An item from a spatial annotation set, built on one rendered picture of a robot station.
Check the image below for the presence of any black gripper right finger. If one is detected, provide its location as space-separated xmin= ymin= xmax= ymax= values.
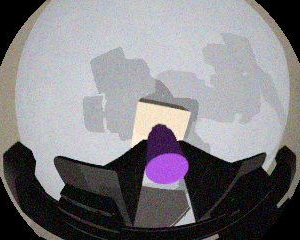
xmin=178 ymin=140 xmax=267 ymax=221

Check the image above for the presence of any beige block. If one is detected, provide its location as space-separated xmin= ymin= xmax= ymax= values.
xmin=131 ymin=99 xmax=191 ymax=148

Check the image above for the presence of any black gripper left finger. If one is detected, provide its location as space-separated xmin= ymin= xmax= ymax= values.
xmin=54 ymin=139 xmax=147 ymax=227

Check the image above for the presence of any purple cylindrical cap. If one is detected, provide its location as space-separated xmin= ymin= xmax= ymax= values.
xmin=146 ymin=127 xmax=189 ymax=184

